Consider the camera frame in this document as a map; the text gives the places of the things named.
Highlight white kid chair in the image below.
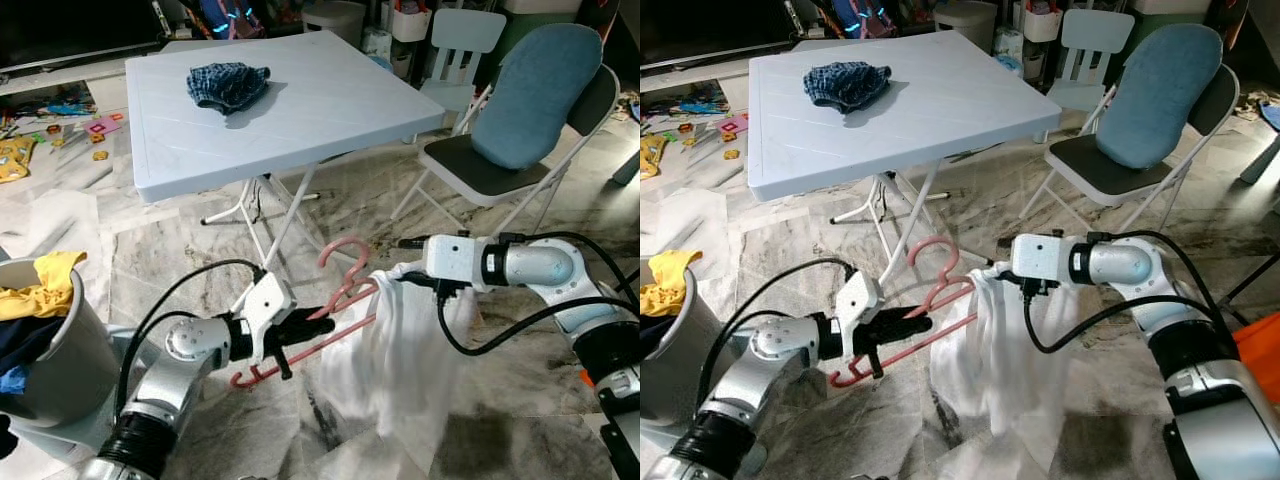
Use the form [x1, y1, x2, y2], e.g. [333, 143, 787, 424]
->
[1050, 8, 1136, 111]
[420, 8, 508, 116]

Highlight pale blue folding table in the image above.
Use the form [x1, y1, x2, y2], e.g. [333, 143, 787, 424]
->
[748, 30, 1063, 286]
[125, 30, 446, 271]

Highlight blue backpack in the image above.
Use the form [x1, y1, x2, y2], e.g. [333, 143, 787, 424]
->
[830, 0, 896, 41]
[195, 0, 263, 41]

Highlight blue plaid shorts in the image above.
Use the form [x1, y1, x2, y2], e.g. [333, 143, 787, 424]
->
[805, 62, 891, 114]
[187, 62, 271, 114]

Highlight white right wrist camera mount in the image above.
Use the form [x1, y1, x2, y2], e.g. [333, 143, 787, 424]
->
[422, 233, 486, 293]
[1010, 233, 1076, 293]

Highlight grey white folding chair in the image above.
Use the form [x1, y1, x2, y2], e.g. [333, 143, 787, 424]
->
[390, 65, 621, 236]
[1020, 65, 1241, 236]

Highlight black television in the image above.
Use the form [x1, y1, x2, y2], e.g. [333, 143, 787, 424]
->
[0, 0, 166, 73]
[640, 0, 796, 71]

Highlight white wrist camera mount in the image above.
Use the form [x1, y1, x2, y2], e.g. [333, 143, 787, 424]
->
[835, 272, 886, 363]
[232, 272, 298, 363]
[1010, 233, 1076, 293]
[422, 233, 486, 293]

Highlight navy garment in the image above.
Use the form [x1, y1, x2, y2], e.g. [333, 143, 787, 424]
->
[640, 315, 681, 358]
[0, 318, 61, 396]

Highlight light blue chair cushion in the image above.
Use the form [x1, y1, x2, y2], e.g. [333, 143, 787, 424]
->
[1095, 22, 1226, 171]
[472, 22, 604, 171]

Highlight yellow shirt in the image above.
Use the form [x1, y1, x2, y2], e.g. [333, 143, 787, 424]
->
[0, 250, 89, 321]
[648, 250, 698, 319]

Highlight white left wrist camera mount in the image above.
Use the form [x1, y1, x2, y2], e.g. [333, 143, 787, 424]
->
[835, 272, 886, 363]
[232, 272, 298, 363]

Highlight yellow toy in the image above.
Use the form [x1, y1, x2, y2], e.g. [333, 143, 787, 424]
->
[0, 135, 36, 184]
[640, 132, 669, 181]

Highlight grey laundry bucket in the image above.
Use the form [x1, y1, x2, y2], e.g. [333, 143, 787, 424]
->
[640, 268, 716, 421]
[0, 258, 126, 431]

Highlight white thin garment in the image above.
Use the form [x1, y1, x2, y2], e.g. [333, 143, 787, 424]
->
[930, 262, 1086, 476]
[318, 262, 481, 476]

